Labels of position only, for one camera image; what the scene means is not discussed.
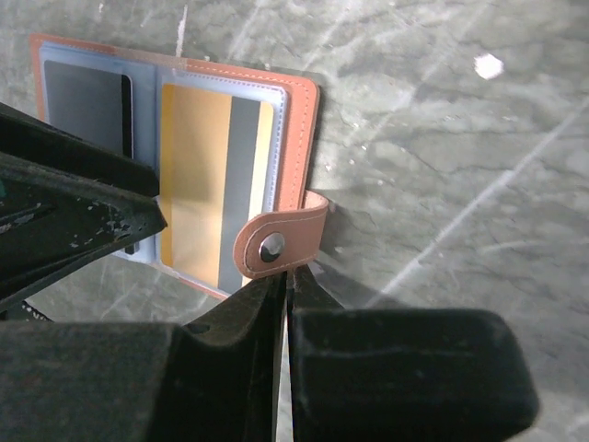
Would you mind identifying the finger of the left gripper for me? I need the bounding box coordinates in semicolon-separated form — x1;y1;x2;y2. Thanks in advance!
1;105;167;310

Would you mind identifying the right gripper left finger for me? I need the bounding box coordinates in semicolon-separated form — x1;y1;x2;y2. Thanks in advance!
1;275;286;441

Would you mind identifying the black credit card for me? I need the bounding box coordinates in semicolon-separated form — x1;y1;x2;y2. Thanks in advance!
43;60;133;158

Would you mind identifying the orange credit card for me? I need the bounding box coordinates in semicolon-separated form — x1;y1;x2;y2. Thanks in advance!
159;83;280;293

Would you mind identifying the pink leather card holder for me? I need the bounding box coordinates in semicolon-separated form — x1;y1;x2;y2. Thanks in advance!
29;34;329;298

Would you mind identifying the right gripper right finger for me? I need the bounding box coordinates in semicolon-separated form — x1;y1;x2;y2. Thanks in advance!
287;266;539;441

